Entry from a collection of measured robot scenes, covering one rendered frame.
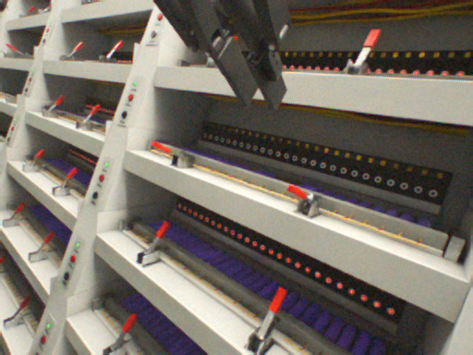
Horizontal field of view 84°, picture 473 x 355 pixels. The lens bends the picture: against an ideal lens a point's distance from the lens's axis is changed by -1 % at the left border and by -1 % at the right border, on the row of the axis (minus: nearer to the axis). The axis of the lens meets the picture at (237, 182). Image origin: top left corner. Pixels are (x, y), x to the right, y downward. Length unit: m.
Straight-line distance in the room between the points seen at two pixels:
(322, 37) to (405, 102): 0.38
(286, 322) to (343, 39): 0.58
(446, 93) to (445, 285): 0.20
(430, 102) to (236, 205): 0.28
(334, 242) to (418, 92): 0.20
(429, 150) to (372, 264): 0.28
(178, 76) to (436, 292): 0.54
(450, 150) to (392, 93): 0.21
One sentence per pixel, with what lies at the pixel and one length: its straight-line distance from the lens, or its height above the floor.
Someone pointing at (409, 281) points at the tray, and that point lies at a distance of 0.35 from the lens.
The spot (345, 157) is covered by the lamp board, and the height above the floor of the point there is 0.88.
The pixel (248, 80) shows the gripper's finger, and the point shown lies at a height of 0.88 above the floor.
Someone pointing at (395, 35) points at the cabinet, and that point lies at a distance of 0.68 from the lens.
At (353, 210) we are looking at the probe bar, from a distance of 0.40.
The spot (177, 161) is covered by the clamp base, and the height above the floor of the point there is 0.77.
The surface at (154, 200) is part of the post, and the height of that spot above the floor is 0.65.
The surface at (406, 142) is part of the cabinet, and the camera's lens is 0.57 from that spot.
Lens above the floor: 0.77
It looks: level
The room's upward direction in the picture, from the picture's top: 20 degrees clockwise
